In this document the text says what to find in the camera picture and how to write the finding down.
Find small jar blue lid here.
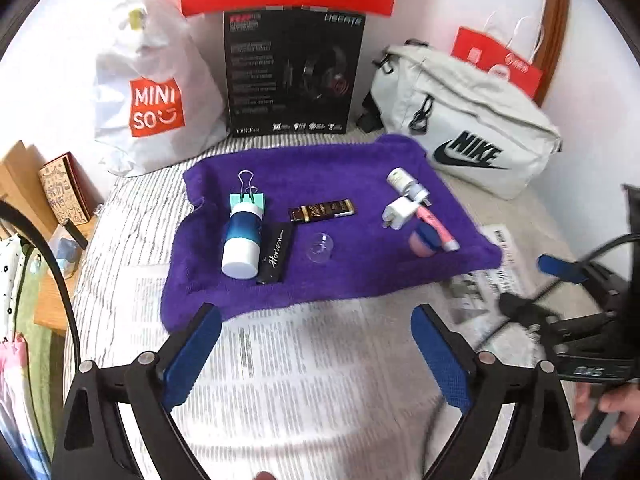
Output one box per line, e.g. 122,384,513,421
409,222,443,257

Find white dotted cloth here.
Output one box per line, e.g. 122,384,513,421
0,235,33,346

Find wooden bedside table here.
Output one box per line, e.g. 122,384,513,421
35,217,103,333

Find white charger plug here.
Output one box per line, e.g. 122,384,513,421
382,196,415,232

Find striped bed sheet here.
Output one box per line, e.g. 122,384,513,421
62,127,601,480

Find brown and gold bar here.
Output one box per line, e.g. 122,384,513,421
288,198,359,223

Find person's right hand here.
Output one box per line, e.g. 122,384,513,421
575,381,640,447

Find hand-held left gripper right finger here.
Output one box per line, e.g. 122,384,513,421
410,304,583,480

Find purple towel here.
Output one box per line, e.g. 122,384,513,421
161,133,503,335

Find green binder clip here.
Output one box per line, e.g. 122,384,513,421
230,170,266,211

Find green cloth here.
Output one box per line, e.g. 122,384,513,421
20,305,66,461

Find clear plastic cap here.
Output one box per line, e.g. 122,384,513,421
305,231,335,265

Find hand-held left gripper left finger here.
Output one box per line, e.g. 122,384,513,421
50,302,222,480

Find newspaper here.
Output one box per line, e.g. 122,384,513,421
120,222,566,480

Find black headphone box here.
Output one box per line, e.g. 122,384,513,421
222,6,367,138

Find white plastic shopping bag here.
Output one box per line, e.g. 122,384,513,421
91,0,230,177

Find grey waist bag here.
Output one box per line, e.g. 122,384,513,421
356,42,563,200

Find brown wooden headboard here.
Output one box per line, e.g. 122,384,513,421
540,0,572,106

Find small patterned box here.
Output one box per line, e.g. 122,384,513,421
40,152,93,226

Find pink highlighter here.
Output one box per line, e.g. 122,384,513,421
417,208,461,252

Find small white bottle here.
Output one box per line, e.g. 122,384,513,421
387,167,412,193

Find blue and white bottle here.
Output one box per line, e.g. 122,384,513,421
221,203,264,279

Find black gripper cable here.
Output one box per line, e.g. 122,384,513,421
0,201,82,367
575,234,637,281

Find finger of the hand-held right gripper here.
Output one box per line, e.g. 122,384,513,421
500,291,563,334
537,255,594,284

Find red paper bag white handles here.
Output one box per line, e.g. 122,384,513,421
450,15,544,106

